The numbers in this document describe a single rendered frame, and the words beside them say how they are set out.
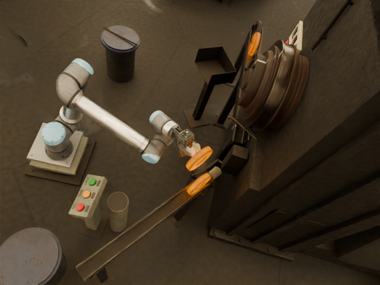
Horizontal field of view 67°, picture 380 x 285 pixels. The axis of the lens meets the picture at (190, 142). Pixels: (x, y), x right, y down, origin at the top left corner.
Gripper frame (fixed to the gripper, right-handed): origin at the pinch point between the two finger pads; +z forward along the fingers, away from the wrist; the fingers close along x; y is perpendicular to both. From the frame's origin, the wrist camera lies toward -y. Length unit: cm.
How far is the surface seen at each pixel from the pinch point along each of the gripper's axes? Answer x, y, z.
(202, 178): 0.0, -15.5, 3.3
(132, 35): 56, -10, -141
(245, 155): 29.5, -14.9, 8.1
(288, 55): 47, 42, 6
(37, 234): -80, -41, -41
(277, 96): 32.9, 29.7, 14.2
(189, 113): 73, -70, -84
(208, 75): 70, -15, -62
